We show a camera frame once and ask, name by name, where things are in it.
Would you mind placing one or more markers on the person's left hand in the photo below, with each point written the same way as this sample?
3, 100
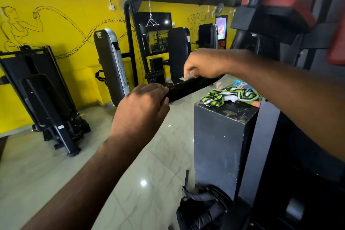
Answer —
140, 114

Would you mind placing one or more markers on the person's right hand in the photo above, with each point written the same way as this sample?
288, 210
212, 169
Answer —
210, 62

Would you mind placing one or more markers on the white cleaning wipe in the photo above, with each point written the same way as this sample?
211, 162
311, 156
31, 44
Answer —
187, 77

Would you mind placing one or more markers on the blue wet wipes pack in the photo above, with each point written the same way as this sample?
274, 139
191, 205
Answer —
238, 83

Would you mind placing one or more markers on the person's left forearm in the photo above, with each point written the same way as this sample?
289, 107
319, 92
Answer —
81, 192

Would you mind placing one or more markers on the person's right forearm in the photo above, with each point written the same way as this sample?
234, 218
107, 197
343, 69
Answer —
296, 95

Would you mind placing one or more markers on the orange black edged panel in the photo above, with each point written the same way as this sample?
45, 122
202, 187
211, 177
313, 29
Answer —
221, 43

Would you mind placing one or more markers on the dark weight stack shroud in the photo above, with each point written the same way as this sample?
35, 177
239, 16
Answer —
207, 35

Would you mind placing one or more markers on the pink blue poster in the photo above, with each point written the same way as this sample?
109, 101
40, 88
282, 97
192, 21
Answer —
221, 27

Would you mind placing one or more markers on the green black striped towel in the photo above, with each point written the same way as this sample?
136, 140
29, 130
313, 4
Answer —
229, 96

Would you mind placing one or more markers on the yellow wooden plyo box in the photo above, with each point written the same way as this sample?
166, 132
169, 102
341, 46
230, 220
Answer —
218, 143

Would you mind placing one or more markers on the red machine pad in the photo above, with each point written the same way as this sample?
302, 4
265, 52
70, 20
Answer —
283, 0
338, 43

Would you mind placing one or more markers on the dark shrouded seated machine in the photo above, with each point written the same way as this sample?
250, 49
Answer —
45, 97

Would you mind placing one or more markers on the black backpack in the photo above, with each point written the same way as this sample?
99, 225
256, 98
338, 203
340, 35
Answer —
202, 208

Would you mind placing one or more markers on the grey wall fan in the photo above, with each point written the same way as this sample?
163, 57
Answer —
218, 8

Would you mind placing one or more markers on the black framed wall mirror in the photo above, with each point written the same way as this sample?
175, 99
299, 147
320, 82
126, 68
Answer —
161, 21

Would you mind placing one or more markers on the white wall socket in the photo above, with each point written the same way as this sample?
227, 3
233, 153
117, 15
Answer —
112, 7

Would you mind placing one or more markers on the black steel rack frame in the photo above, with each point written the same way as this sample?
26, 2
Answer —
296, 170

